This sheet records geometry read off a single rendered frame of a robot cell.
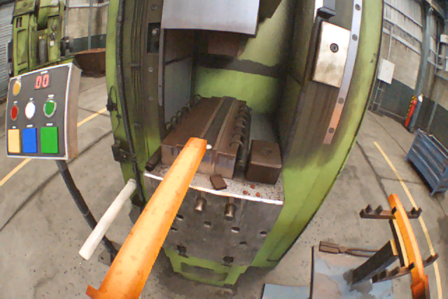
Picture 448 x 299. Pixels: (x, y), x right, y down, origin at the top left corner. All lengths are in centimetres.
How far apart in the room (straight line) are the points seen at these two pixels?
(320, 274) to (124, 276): 61
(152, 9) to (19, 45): 463
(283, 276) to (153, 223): 126
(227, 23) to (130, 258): 40
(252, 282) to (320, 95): 115
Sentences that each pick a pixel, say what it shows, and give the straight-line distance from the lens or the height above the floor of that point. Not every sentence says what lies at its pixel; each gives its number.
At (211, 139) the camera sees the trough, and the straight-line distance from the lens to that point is 53.
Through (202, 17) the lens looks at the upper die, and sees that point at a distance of 40.
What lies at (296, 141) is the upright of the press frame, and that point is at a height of 98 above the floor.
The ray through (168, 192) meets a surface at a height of 107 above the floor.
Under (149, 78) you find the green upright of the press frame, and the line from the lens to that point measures 63.
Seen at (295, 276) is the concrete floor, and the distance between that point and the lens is 145.
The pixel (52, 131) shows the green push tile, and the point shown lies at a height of 103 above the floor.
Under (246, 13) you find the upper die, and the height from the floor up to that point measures 131.
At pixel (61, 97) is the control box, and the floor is 111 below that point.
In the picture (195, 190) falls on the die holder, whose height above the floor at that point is 90.
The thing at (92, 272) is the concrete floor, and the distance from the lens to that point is 147.
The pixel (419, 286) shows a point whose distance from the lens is 59.
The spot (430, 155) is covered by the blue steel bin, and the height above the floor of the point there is 48.
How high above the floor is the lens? 126
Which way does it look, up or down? 28 degrees down
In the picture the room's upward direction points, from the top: 7 degrees clockwise
